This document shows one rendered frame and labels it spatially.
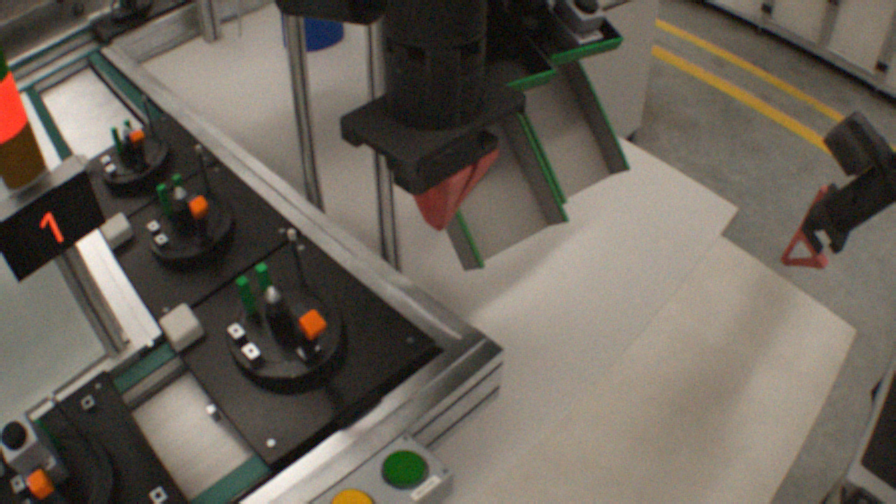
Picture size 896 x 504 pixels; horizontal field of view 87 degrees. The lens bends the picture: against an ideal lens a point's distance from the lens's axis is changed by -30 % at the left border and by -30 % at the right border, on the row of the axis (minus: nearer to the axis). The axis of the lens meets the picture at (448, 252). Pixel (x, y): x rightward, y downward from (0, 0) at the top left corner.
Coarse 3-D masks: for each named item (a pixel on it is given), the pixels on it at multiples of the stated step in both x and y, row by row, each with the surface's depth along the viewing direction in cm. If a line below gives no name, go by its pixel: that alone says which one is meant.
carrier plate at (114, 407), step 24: (96, 384) 63; (72, 408) 61; (96, 408) 61; (120, 408) 61; (96, 432) 59; (120, 432) 59; (0, 456) 55; (120, 456) 57; (144, 456) 57; (0, 480) 52; (120, 480) 55; (144, 480) 55; (168, 480) 56
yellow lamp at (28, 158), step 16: (32, 128) 45; (0, 144) 41; (16, 144) 42; (32, 144) 44; (0, 160) 42; (16, 160) 43; (32, 160) 44; (0, 176) 44; (16, 176) 44; (32, 176) 45
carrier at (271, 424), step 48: (240, 288) 67; (288, 288) 73; (336, 288) 75; (192, 336) 69; (240, 336) 66; (288, 336) 68; (336, 336) 68; (384, 336) 71; (240, 384) 65; (288, 384) 65; (336, 384) 66; (384, 384) 67; (240, 432) 61; (288, 432) 61
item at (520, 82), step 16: (496, 0) 67; (496, 16) 69; (496, 32) 68; (512, 32) 68; (496, 48) 67; (512, 48) 68; (528, 48) 67; (496, 64) 66; (512, 64) 67; (528, 64) 67; (544, 64) 66; (512, 80) 66; (528, 80) 63; (544, 80) 66
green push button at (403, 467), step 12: (396, 456) 60; (408, 456) 60; (420, 456) 60; (384, 468) 59; (396, 468) 59; (408, 468) 59; (420, 468) 59; (396, 480) 58; (408, 480) 58; (420, 480) 59
